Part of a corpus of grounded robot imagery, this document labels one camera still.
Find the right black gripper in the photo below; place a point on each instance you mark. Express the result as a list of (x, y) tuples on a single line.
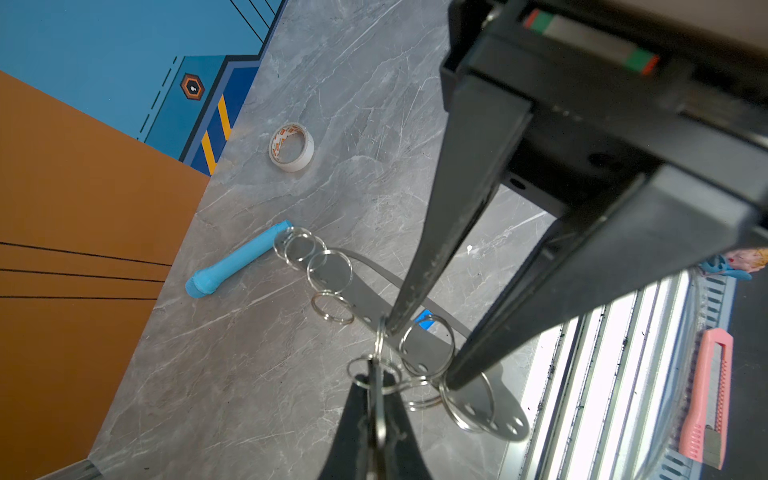
[(560, 101)]

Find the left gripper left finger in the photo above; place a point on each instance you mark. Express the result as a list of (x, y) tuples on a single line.
[(350, 455)]

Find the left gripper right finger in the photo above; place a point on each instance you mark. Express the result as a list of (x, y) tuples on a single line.
[(397, 452)]

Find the silver split key rings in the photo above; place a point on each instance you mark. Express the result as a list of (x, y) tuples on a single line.
[(372, 336)]

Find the blue key fob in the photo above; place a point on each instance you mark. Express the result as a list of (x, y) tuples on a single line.
[(425, 319)]

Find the toy ice cream cone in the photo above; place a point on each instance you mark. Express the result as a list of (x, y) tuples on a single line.
[(738, 264)]

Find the blue toy microphone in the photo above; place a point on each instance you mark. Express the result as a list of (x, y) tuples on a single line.
[(206, 281)]

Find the masking tape roll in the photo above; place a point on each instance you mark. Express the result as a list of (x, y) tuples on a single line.
[(291, 148)]

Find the pink utility knife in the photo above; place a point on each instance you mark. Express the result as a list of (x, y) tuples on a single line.
[(704, 433)]

